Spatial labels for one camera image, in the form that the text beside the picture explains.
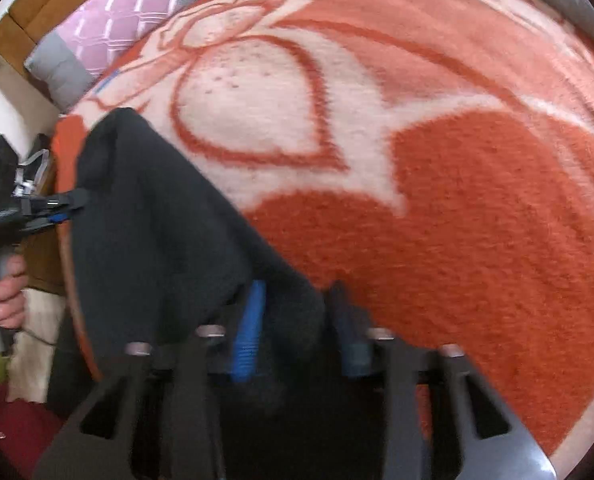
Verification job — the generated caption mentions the person's left hand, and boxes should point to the person's left hand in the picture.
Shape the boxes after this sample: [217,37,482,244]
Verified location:
[0,259,30,330]

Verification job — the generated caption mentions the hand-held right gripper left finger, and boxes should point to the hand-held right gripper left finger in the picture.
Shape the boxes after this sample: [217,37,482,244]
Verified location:
[33,280,268,480]

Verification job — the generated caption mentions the dark red cloth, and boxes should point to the dark red cloth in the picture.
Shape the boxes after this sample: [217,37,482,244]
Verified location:
[0,372,68,480]

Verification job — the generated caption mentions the pink quilted mattress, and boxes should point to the pink quilted mattress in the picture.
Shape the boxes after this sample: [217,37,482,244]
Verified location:
[54,0,165,78]

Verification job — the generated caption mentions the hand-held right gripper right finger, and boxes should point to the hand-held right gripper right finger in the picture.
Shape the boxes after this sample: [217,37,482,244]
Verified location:
[329,282,560,480]

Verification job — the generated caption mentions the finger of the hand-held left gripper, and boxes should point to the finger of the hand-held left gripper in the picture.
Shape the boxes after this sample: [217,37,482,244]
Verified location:
[24,210,85,233]
[27,189,90,217]

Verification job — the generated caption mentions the black pants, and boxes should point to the black pants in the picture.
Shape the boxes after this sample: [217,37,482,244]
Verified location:
[47,107,385,480]

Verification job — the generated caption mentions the orange heart printed blanket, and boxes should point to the orange heart printed blanket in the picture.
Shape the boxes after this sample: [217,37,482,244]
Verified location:
[52,0,594,466]

